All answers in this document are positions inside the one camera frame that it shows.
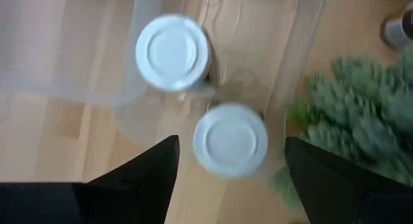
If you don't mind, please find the clear plastic bin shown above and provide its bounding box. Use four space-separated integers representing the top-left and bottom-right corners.
114 0 327 144

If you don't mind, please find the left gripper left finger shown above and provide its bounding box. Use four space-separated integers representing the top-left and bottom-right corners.
0 134 181 224

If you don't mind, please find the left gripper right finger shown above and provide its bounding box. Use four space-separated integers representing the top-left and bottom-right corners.
285 136 413 224

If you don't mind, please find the artificial green plant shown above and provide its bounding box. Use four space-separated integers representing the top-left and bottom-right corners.
270 51 413 212

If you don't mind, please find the white-lid spice jar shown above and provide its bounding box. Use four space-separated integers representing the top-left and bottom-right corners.
134 13 214 93
192 103 269 180

